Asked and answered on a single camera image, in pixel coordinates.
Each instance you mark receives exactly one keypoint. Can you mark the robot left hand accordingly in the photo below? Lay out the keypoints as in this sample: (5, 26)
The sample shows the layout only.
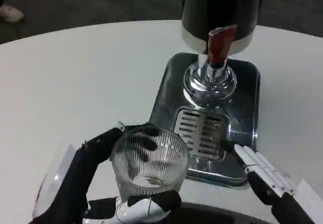
(75, 173)

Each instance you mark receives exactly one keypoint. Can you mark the clear ribbed glass cup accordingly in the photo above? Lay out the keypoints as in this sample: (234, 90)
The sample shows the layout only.
(151, 168)

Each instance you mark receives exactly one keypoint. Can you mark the steel drip tray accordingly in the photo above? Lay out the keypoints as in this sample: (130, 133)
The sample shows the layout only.
(166, 103)

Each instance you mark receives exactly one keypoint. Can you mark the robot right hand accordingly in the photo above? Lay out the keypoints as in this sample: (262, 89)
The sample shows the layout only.
(267, 191)

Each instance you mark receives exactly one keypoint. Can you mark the red tap lever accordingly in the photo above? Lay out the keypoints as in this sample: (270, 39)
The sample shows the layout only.
(219, 45)

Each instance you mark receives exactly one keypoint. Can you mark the black drink dispenser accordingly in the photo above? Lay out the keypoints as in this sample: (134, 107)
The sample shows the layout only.
(202, 7)

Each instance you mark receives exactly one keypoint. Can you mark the slotted steel tray grid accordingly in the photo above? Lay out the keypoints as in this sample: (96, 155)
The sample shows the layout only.
(186, 128)

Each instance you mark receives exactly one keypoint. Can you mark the person's foot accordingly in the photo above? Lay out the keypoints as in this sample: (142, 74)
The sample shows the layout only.
(11, 13)

